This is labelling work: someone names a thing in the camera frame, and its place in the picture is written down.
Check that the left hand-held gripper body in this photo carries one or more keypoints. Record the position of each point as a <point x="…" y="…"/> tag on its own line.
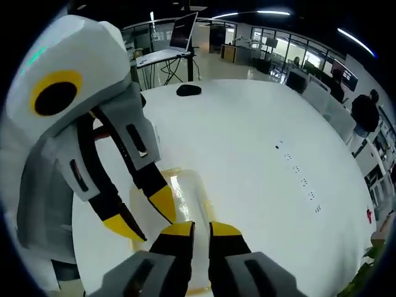
<point x="77" y="52"/>

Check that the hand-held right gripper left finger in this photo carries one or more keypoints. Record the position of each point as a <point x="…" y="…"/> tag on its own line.
<point x="168" y="256"/>

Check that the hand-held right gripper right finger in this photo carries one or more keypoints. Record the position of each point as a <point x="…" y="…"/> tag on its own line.
<point x="226" y="256"/>

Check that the clear plastic food container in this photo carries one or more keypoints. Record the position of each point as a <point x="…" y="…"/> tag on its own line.
<point x="188" y="198"/>

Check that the black oval object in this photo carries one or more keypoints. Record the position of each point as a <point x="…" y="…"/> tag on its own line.
<point x="188" y="89"/>

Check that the black laptop stand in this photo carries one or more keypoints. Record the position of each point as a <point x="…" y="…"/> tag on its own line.
<point x="189" y="66"/>

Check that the white open laptop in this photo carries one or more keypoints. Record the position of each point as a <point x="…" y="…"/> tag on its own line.
<point x="182" y="31"/>

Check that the wooden cabinet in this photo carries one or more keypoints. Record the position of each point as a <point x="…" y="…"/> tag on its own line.
<point x="229" y="53"/>

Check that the green plant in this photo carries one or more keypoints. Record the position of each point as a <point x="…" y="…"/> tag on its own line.
<point x="362" y="272"/>

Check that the small red object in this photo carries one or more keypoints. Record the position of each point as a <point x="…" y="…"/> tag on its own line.
<point x="368" y="214"/>

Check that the long ceiling light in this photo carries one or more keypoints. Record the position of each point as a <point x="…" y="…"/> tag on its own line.
<point x="355" y="40"/>
<point x="253" y="13"/>

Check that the wall screen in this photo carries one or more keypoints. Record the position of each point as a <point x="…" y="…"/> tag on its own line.
<point x="346" y="75"/>

